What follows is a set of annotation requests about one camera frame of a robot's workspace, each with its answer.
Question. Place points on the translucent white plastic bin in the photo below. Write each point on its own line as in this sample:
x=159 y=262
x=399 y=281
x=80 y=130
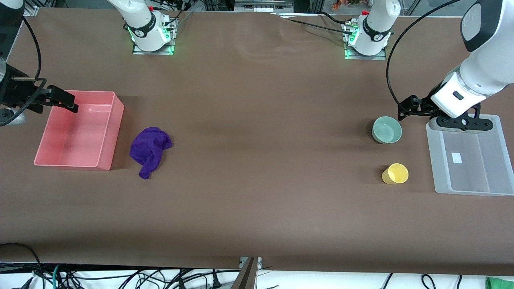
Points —
x=474 y=168

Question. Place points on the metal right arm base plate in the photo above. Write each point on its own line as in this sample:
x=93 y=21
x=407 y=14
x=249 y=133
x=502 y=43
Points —
x=160 y=52

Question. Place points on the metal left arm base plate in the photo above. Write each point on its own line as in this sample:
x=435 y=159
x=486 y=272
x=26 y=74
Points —
x=379 y=57

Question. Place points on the green cloth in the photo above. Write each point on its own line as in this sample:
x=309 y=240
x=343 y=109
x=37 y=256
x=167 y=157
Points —
x=500 y=283

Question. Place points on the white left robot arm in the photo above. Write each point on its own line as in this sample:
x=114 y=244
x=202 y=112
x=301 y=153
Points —
x=486 y=68

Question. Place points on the aluminium frame corner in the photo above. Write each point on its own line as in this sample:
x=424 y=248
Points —
x=30 y=8

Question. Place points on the pink plastic bin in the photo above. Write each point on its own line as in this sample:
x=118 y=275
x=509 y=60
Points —
x=80 y=136

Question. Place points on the colourful background object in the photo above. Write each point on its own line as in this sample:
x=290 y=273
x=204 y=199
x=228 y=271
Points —
x=345 y=4

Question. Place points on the pale green bowl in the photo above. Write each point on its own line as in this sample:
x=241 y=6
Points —
x=386 y=130

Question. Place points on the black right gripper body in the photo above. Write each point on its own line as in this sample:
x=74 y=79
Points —
x=15 y=93

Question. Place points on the purple cloth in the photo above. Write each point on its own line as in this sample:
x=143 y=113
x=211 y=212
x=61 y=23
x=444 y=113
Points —
x=148 y=148

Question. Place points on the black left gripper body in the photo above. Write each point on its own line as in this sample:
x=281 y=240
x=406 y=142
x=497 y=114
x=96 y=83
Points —
x=421 y=106

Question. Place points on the yellow cup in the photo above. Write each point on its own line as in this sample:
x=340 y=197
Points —
x=395 y=174

